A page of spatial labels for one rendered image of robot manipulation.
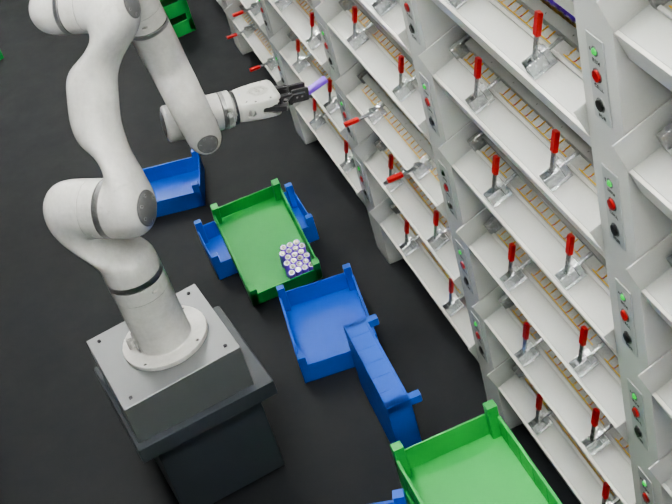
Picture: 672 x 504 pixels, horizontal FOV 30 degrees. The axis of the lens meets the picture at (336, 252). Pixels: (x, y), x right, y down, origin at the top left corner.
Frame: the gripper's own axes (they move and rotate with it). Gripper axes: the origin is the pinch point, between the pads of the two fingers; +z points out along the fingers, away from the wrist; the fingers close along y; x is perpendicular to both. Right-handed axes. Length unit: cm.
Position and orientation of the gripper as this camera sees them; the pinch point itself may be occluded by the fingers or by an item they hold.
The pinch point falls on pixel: (298, 92)
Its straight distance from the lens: 287.7
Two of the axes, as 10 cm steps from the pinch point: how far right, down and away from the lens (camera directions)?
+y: -3.4, -5.2, 7.8
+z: 9.4, -2.6, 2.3
